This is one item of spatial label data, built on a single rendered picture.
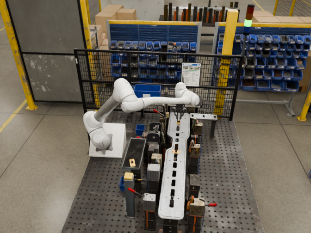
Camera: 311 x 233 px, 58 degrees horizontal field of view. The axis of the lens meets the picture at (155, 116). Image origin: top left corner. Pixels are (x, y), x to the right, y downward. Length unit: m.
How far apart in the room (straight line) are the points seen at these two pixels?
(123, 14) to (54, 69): 2.76
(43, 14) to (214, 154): 3.14
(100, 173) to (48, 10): 2.65
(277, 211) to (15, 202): 3.06
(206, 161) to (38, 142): 2.67
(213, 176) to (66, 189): 1.86
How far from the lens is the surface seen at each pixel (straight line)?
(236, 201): 2.68
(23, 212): 3.71
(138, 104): 2.41
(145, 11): 9.21
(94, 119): 2.80
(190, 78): 3.30
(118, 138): 3.00
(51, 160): 4.24
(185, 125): 2.92
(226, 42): 3.20
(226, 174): 2.90
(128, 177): 2.15
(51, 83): 5.08
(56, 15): 4.57
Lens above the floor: 2.70
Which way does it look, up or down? 34 degrees down
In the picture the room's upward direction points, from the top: straight up
